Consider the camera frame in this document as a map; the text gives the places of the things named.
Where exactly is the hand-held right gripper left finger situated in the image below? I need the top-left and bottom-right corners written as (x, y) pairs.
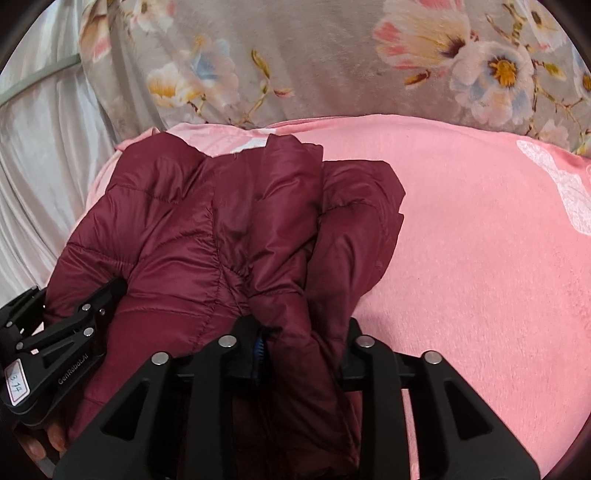
top-left (53, 318), bottom-right (267, 480)

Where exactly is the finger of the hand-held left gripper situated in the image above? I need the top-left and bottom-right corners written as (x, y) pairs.
top-left (0, 286), bottom-right (47, 356)
top-left (28, 276), bottom-right (129, 358)

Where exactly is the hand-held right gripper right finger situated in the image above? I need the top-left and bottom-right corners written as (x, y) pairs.
top-left (339, 318), bottom-right (542, 480)

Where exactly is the maroon puffer jacket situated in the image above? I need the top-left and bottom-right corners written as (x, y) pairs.
top-left (44, 131), bottom-right (406, 480)

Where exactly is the person's left hand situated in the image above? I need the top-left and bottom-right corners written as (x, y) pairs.
top-left (16, 406), bottom-right (72, 468)

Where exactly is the white satin sheet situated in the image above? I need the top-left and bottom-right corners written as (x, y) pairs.
top-left (0, 0), bottom-right (122, 308)

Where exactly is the pink blanket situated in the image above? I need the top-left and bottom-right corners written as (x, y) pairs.
top-left (85, 113), bottom-right (591, 480)

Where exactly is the grey-green strip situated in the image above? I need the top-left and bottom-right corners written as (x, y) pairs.
top-left (0, 53), bottom-right (82, 106)

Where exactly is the grey floral blanket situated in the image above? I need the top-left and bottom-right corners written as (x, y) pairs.
top-left (78, 0), bottom-right (591, 157)

